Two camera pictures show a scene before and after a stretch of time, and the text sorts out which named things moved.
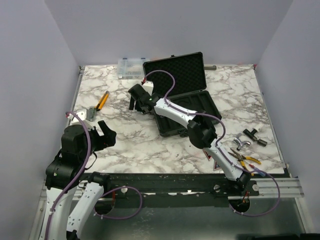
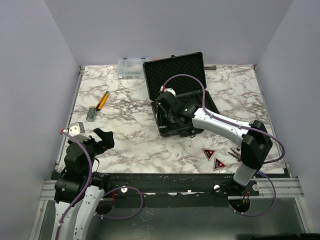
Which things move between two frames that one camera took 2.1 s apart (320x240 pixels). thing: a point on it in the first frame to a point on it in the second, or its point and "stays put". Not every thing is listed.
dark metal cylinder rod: (210, 68) stays put
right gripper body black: (138, 107) to (167, 119)
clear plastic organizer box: (131, 69) stays put
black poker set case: (180, 79) stays put
